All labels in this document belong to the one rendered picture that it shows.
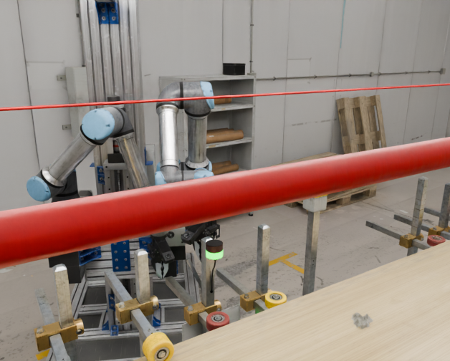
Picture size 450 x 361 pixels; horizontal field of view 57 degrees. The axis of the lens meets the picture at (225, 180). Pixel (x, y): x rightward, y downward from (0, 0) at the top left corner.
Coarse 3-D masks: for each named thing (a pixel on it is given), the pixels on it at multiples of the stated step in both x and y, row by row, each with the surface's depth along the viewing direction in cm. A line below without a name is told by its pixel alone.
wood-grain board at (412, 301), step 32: (416, 256) 187; (448, 256) 187; (352, 288) 161; (384, 288) 161; (416, 288) 162; (448, 288) 162; (256, 320) 141; (288, 320) 142; (320, 320) 142; (352, 320) 142; (384, 320) 142; (416, 320) 142; (448, 320) 142; (192, 352) 126; (224, 352) 126; (256, 352) 126; (288, 352) 126; (320, 352) 126; (352, 352) 126; (384, 352) 127; (416, 352) 127; (448, 352) 127
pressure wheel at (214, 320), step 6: (216, 312) 144; (222, 312) 145; (210, 318) 141; (216, 318) 141; (222, 318) 142; (228, 318) 141; (210, 324) 139; (216, 324) 138; (222, 324) 138; (210, 330) 139
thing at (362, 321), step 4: (356, 312) 144; (352, 316) 143; (356, 316) 142; (360, 316) 143; (364, 316) 141; (368, 316) 142; (356, 320) 140; (360, 320) 139; (364, 320) 141; (368, 320) 140; (372, 320) 141; (356, 324) 139; (360, 324) 137; (364, 324) 139; (368, 324) 138
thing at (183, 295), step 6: (168, 276) 176; (168, 282) 173; (174, 282) 172; (174, 288) 168; (180, 288) 168; (180, 294) 164; (186, 294) 163; (186, 300) 160; (192, 300) 160; (186, 306) 160; (204, 312) 152; (198, 318) 152; (204, 318) 149; (204, 324) 148
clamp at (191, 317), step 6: (216, 300) 158; (192, 306) 154; (198, 306) 154; (204, 306) 154; (210, 306) 154; (216, 306) 155; (186, 312) 152; (192, 312) 151; (198, 312) 152; (210, 312) 154; (186, 318) 153; (192, 318) 151; (192, 324) 151
